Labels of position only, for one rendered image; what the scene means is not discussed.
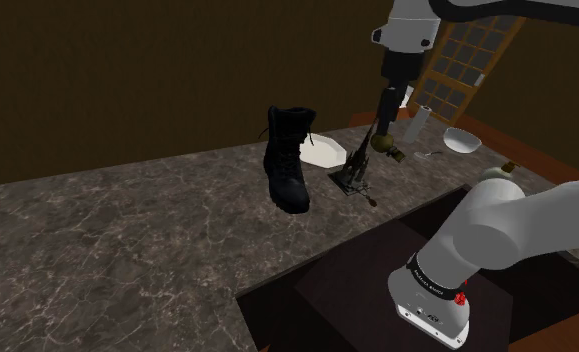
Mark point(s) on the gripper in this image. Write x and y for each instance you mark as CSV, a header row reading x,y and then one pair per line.
x,y
402,66

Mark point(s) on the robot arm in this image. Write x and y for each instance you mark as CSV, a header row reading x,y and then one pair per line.
x,y
494,229

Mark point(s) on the white paper towel roll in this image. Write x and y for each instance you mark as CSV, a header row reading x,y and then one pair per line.
x,y
416,126

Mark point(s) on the olive round bottle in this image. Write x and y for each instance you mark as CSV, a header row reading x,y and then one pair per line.
x,y
381,143

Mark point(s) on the silver spoon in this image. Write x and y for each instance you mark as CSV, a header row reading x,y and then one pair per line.
x,y
423,155

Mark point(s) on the dark figure on square base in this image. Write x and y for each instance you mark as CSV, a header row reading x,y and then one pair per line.
x,y
355,168

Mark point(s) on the white octagonal plate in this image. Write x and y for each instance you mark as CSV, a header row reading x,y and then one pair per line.
x,y
324,152

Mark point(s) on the white bowl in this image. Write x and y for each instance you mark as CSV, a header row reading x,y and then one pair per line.
x,y
460,140

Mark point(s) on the wooden lattice door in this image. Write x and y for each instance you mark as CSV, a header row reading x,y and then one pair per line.
x,y
464,63

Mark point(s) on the black lace-up boot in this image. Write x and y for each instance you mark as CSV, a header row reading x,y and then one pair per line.
x,y
285,161

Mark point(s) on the white round bottle gold cap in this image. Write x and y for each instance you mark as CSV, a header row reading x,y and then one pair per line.
x,y
494,172

